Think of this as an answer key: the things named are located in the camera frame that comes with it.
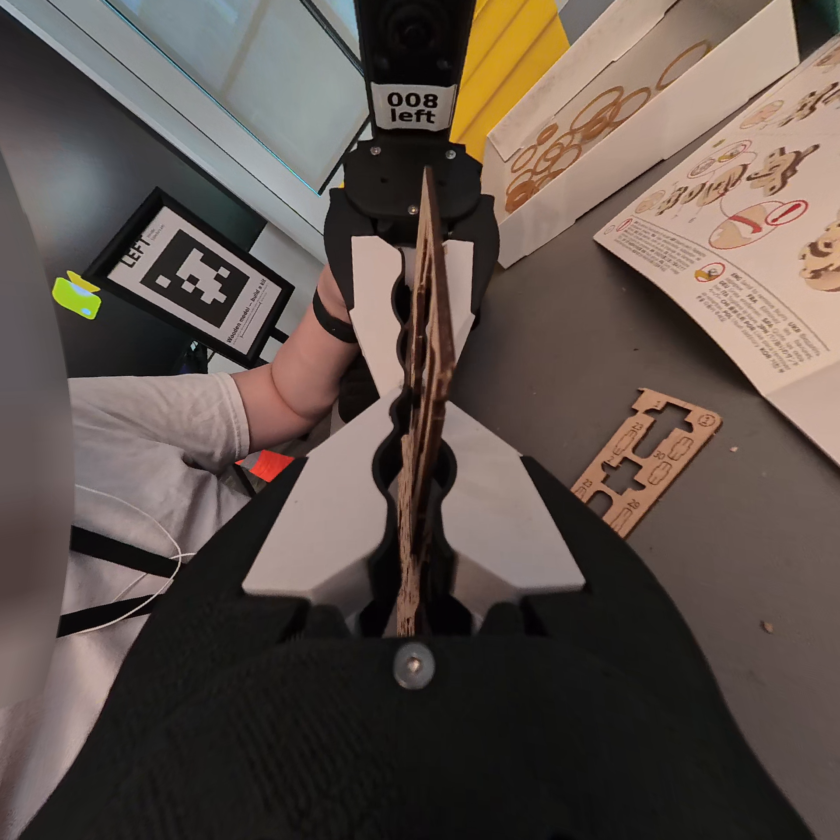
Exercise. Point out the person's left forearm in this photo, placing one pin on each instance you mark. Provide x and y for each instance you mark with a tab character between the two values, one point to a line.
289	380

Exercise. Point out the orange red object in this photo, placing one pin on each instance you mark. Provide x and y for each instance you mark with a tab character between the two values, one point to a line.
266	466

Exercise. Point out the small wooden frame offcut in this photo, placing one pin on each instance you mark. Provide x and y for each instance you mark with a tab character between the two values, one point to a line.
646	399

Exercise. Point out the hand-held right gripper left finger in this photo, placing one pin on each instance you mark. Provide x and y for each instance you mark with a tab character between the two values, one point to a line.
315	525

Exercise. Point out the white cardboard box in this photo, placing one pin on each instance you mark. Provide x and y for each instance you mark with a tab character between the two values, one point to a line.
623	177

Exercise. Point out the black framed marker sign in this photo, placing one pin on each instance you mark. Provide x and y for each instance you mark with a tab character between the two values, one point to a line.
170	262

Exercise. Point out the wooden sheet with round parts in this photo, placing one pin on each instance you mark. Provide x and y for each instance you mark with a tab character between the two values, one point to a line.
430	295

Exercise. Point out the large window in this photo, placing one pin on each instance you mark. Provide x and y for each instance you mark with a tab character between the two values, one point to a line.
262	65

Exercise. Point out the open instruction booklet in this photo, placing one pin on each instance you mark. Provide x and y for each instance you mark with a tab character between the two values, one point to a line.
754	295

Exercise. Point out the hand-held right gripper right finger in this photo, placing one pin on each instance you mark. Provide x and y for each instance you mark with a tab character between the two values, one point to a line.
505	525

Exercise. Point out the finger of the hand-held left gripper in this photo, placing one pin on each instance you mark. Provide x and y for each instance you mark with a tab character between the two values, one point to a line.
371	295
463	289

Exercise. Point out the neon green object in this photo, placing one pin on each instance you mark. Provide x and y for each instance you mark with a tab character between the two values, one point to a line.
75	298

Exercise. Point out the pile of thin rings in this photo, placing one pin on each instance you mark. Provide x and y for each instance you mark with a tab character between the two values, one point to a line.
558	154

